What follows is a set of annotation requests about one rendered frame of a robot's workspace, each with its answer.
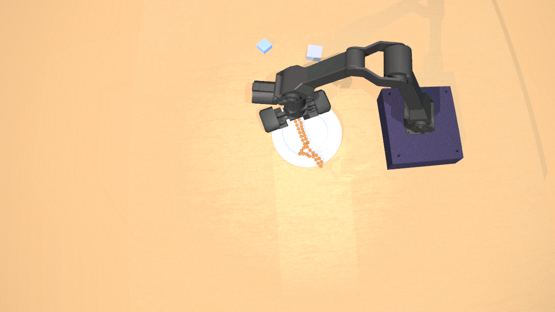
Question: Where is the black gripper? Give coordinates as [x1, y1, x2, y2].
[259, 89, 331, 133]

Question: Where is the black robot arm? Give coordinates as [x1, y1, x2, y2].
[252, 41, 435, 135]

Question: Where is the white round board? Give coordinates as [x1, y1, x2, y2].
[272, 110, 342, 168]

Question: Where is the white cube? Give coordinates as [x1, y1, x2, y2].
[307, 45, 322, 62]

